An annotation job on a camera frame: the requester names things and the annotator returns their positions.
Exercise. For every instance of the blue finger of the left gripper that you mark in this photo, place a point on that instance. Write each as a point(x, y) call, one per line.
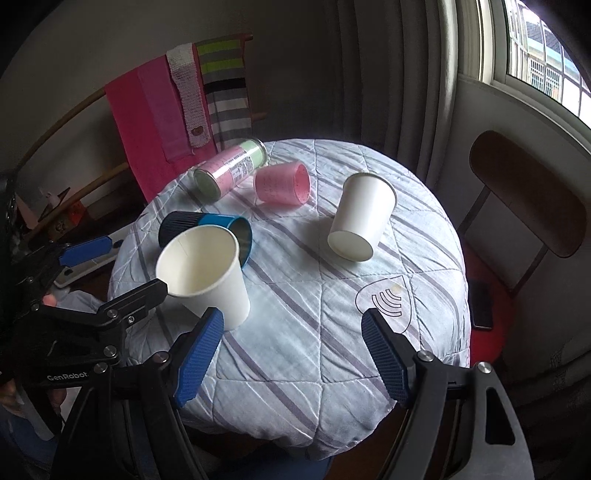
point(86, 251)

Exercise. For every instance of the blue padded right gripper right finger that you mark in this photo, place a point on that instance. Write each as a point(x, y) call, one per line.
point(395, 358)

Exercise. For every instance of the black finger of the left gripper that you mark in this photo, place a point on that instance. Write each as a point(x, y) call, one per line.
point(132, 306)

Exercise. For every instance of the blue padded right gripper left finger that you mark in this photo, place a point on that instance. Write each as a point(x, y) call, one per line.
point(189, 357)

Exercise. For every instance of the white paper cup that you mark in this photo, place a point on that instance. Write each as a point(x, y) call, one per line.
point(201, 269)
point(364, 211)

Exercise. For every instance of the pink plastic cup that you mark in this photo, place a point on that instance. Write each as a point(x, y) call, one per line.
point(285, 184)

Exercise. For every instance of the black phone on chair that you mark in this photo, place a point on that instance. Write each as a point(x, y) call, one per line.
point(481, 305)

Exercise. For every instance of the pink towel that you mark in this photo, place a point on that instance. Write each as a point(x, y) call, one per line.
point(148, 113)

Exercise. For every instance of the pink and green bottle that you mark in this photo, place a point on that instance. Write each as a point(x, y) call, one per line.
point(217, 176)

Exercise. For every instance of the brown backed red chair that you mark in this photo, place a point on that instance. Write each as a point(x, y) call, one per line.
point(529, 227)

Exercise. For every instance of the pink knitted scarf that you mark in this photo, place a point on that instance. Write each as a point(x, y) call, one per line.
point(183, 71)

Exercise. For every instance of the wooden towel rack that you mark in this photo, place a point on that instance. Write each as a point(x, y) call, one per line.
point(77, 155)

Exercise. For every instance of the striped grey green scarf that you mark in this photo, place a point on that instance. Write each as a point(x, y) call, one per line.
point(222, 68)

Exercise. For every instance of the grey curtain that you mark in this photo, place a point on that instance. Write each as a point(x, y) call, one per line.
point(396, 74)

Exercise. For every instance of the window with white frame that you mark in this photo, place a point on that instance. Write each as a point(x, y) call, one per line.
point(506, 45)

